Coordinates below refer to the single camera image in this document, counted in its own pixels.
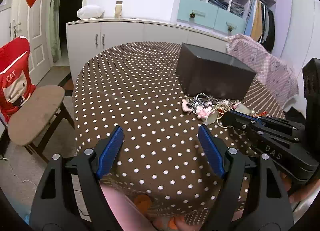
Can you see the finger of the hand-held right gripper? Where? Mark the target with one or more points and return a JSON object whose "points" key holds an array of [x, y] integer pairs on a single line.
{"points": [[237, 122], [277, 122]]}

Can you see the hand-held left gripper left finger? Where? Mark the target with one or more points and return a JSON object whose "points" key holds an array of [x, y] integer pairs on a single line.
{"points": [[112, 151]]}

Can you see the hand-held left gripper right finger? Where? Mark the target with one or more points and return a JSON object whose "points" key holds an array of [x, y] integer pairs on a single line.
{"points": [[210, 148]]}

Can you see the pile of jewelry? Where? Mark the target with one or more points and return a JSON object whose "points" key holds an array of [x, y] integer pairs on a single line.
{"points": [[202, 107]]}

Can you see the dark grey box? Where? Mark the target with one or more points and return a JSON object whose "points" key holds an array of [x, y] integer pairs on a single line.
{"points": [[212, 81]]}

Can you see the person's right hand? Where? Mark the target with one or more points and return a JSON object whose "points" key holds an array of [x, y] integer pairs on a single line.
{"points": [[302, 194]]}

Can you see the brown polka dot tablecloth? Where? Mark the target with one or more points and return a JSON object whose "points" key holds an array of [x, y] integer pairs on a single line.
{"points": [[137, 96]]}

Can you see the pink checkered cloth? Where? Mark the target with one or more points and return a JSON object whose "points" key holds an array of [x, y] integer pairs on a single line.
{"points": [[262, 61]]}

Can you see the wooden chair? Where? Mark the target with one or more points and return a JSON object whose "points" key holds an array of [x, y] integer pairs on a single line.
{"points": [[35, 111]]}

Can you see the row of hanging clothes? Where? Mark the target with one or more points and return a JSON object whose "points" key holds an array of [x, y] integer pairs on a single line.
{"points": [[256, 21]]}

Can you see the folded jeans stack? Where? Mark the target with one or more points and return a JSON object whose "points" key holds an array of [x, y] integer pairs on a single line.
{"points": [[237, 10], [217, 2]]}

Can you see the white and lilac wardrobe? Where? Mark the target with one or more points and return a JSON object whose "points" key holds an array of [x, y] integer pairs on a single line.
{"points": [[283, 9]]}

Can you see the light blue drawer unit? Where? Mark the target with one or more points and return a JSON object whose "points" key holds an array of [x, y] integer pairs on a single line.
{"points": [[200, 13]]}

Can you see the white sideboard cabinet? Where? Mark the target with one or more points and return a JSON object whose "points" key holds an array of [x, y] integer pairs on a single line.
{"points": [[120, 36]]}

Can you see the white door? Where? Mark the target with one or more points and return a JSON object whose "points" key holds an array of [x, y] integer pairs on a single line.
{"points": [[37, 33]]}

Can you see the white plastic bag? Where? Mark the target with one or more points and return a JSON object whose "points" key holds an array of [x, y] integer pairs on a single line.
{"points": [[90, 11]]}

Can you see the beige bottle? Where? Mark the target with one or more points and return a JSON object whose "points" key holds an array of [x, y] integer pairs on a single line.
{"points": [[118, 9]]}

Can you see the green curtain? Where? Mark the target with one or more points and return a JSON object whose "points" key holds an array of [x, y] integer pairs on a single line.
{"points": [[53, 21]]}

